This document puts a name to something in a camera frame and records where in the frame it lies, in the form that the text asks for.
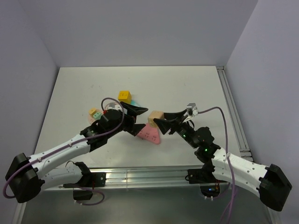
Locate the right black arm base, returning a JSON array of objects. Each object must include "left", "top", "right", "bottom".
[{"left": 185, "top": 168, "right": 230, "bottom": 201}]

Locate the beige cube socket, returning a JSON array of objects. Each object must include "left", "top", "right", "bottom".
[{"left": 148, "top": 111, "right": 164, "bottom": 128}]

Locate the aluminium rail frame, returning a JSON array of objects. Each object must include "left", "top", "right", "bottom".
[{"left": 14, "top": 65, "right": 281, "bottom": 224}]

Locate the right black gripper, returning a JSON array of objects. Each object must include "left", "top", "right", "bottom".
[{"left": 154, "top": 109, "right": 199, "bottom": 148}]

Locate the pink triangular power strip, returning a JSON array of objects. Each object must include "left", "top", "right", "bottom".
[{"left": 137, "top": 123, "right": 161, "bottom": 145}]

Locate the pink round power strip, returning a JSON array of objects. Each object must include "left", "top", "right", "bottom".
[{"left": 87, "top": 109, "right": 103, "bottom": 124}]

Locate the teal triangular power strip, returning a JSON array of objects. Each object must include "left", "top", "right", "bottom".
[{"left": 130, "top": 100, "right": 140, "bottom": 107}]

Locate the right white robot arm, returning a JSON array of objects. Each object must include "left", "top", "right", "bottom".
[{"left": 153, "top": 110, "right": 292, "bottom": 211}]

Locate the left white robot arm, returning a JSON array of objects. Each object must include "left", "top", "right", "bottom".
[{"left": 3, "top": 102, "right": 148, "bottom": 203}]

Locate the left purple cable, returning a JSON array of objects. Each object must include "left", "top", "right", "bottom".
[{"left": 2, "top": 97, "right": 124, "bottom": 206}]

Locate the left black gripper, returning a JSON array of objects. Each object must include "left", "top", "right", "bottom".
[{"left": 107, "top": 102, "right": 148, "bottom": 138}]

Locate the light yellow plug adapter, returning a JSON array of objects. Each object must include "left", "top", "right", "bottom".
[{"left": 88, "top": 108, "right": 97, "bottom": 116}]

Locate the yellow cube socket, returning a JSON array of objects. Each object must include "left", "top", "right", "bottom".
[{"left": 118, "top": 91, "right": 132, "bottom": 104}]

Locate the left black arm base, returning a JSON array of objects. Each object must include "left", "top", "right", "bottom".
[{"left": 72, "top": 172, "right": 106, "bottom": 206}]

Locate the green plug adapter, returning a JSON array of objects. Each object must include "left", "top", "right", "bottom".
[{"left": 93, "top": 112, "right": 102, "bottom": 120}]

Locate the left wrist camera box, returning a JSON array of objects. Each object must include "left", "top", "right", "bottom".
[{"left": 102, "top": 102, "right": 122, "bottom": 114}]

